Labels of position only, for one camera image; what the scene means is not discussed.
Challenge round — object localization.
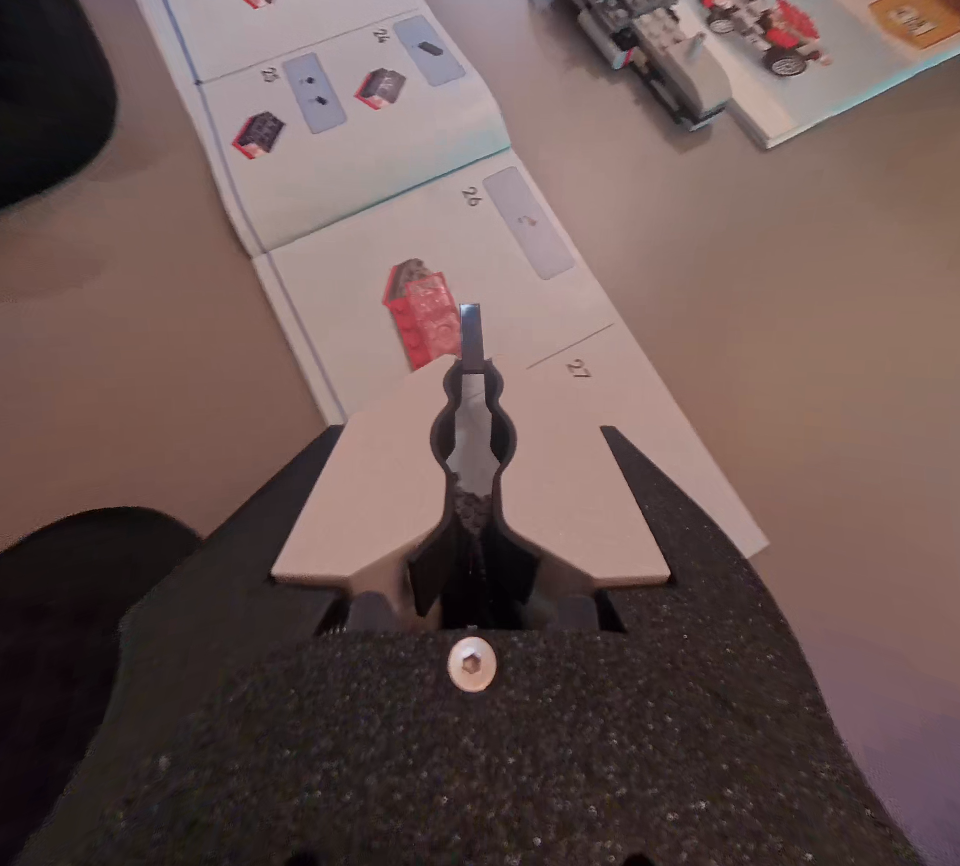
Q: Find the red toy brick assembly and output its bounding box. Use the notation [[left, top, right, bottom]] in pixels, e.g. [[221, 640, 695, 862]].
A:
[[381, 257, 463, 374]]

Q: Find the small black toy brick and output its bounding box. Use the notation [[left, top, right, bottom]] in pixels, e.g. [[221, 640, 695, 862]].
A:
[[459, 304, 486, 366]]

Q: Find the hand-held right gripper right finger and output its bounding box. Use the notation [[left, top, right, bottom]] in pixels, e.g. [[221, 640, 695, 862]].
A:
[[483, 355, 674, 605]]

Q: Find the open instruction booklet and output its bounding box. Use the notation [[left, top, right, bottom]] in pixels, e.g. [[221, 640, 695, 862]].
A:
[[118, 0, 771, 560]]

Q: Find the toy car picture booklet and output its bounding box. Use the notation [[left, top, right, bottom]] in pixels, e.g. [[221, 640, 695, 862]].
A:
[[660, 0, 960, 150]]

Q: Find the grey toy brick car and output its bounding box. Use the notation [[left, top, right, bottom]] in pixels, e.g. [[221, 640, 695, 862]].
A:
[[531, 0, 734, 132]]

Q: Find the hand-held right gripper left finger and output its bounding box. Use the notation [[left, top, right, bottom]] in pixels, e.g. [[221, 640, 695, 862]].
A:
[[270, 355, 460, 616]]

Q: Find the grey desk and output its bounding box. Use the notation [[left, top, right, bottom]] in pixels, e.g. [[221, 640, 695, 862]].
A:
[[0, 0, 960, 866]]

